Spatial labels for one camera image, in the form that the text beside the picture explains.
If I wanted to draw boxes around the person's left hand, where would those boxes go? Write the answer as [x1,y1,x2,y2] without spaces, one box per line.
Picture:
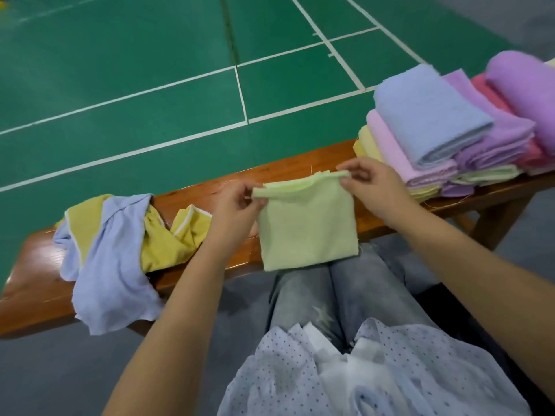
[202,179,268,263]

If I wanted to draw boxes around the person's right hand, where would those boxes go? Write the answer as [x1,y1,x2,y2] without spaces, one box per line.
[336,157,421,226]

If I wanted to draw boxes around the light pink towel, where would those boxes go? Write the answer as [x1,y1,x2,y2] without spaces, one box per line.
[366,109,459,189]

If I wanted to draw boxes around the yellow white striped cloth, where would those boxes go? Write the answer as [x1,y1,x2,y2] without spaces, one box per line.
[169,204,213,252]

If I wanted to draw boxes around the yellow green towel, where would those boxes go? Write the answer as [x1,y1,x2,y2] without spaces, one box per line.
[251,169,361,273]

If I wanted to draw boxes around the white blue towel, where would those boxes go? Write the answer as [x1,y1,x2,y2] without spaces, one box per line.
[373,64,495,169]

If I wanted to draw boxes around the light green striped towel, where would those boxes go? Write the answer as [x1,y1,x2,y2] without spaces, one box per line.
[451,164,525,187]

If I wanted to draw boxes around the light blue towel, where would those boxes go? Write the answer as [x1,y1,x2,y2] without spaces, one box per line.
[52,194,166,336]

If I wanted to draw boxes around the person's right forearm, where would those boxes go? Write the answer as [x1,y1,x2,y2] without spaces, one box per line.
[394,203,555,404]

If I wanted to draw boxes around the person's left forearm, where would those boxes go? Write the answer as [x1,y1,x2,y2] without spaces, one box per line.
[101,251,239,416]

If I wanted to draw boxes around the person's grey trousers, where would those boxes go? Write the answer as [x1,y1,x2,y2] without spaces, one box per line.
[264,242,435,347]

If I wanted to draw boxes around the brown wooden bench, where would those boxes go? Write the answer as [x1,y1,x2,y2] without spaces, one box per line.
[0,138,555,339]

